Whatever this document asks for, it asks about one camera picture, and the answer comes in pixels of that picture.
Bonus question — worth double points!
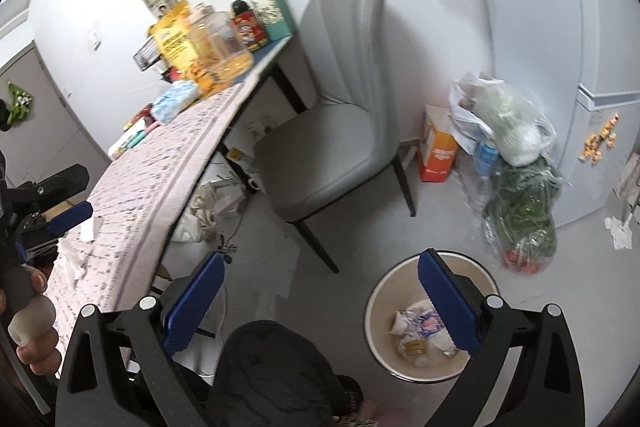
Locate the orange and white carton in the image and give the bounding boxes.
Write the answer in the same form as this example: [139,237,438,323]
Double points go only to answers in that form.
[419,104,460,182]

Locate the cluster of small fridge magnets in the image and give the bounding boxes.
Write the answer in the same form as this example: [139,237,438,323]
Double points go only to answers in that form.
[578,113,621,165]

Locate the person's dark trouser leg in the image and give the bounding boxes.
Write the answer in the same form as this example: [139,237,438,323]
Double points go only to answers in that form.
[207,319,346,427]

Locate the white refrigerator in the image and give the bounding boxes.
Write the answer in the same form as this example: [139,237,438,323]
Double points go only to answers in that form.
[480,0,640,228]

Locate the white crumpled tissue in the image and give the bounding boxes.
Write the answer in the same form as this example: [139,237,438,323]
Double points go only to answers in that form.
[56,237,91,280]

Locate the small tan box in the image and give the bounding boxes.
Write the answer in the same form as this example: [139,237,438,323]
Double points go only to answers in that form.
[397,339,428,360]

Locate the green snack packet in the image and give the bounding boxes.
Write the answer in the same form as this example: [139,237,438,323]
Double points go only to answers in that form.
[107,124,161,160]

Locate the clear plastic grocery bag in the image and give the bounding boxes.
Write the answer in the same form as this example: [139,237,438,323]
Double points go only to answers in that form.
[448,72,557,168]

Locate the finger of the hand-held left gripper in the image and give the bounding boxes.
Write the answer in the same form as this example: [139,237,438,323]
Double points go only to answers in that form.
[9,163,91,214]
[19,201,95,254]

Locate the black wire basket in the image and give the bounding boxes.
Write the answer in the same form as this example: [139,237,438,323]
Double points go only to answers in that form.
[132,39,163,72]

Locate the white wrapper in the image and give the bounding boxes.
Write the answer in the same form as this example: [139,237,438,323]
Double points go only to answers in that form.
[430,332,457,358]

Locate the pile of white bags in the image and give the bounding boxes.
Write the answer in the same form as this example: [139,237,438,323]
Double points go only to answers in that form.
[172,179,248,245]

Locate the grey upholstered chair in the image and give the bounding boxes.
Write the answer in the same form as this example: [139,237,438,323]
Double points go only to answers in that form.
[252,0,418,275]

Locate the table with patterned cloth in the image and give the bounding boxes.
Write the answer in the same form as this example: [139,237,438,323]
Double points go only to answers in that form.
[42,36,296,348]

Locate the clear plastic jar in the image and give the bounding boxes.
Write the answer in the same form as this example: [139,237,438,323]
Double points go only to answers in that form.
[187,4,255,80]

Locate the printed white tissue packet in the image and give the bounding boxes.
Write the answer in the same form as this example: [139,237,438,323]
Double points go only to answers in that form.
[407,299,443,340]

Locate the person's left hand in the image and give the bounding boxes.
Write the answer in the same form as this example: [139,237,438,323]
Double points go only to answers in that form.
[0,271,62,377]

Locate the crumpled white floor paper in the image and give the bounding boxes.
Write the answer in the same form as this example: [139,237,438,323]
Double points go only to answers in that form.
[604,214,635,250]

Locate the yellow snack bag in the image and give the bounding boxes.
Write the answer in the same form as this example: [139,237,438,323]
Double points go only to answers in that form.
[146,0,211,95]

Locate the bag of green vegetables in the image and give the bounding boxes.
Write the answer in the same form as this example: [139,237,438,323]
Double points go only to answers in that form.
[481,157,558,275]

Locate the red printed can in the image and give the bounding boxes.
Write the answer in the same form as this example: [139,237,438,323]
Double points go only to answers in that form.
[230,0,271,52]

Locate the blue label water bottle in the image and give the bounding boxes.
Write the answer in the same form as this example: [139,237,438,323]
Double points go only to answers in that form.
[472,141,498,178]

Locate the red snack packet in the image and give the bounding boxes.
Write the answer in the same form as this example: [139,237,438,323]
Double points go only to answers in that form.
[124,104,156,130]

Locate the light blue tissue pack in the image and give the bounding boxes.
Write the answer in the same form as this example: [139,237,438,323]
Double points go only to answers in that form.
[150,80,201,124]

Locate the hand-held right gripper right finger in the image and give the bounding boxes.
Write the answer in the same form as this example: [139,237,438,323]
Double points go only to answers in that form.
[417,248,587,427]

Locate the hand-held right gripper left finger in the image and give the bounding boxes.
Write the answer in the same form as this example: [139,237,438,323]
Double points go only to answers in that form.
[54,251,226,427]

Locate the beige trash bin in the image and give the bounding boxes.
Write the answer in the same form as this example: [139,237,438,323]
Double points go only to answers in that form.
[364,251,501,383]

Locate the beige paper note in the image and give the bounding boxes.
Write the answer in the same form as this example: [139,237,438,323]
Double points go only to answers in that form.
[612,152,640,200]

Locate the green hanging plant decoration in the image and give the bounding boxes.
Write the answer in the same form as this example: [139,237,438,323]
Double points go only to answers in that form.
[6,82,35,125]

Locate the black slipper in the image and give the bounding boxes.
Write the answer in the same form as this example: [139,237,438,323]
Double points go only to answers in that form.
[332,374,381,427]

